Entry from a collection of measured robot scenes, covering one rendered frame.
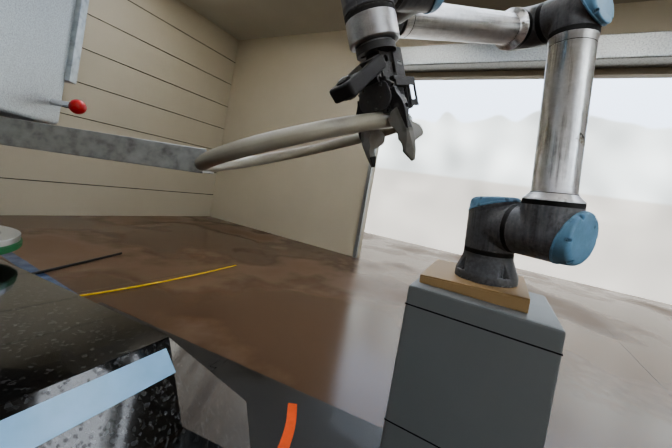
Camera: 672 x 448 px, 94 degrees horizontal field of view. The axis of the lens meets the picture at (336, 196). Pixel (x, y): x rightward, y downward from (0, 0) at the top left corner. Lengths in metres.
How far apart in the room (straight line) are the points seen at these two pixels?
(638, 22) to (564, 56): 4.66
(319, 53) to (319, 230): 3.36
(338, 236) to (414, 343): 4.61
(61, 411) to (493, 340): 0.89
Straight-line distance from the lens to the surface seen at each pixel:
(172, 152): 0.70
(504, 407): 1.08
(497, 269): 1.10
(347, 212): 5.50
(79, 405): 0.52
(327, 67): 6.34
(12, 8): 0.86
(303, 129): 0.50
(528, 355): 1.03
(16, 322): 0.67
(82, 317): 0.66
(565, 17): 1.12
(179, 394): 0.57
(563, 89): 1.05
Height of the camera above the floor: 1.10
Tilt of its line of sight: 1 degrees down
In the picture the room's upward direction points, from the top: 10 degrees clockwise
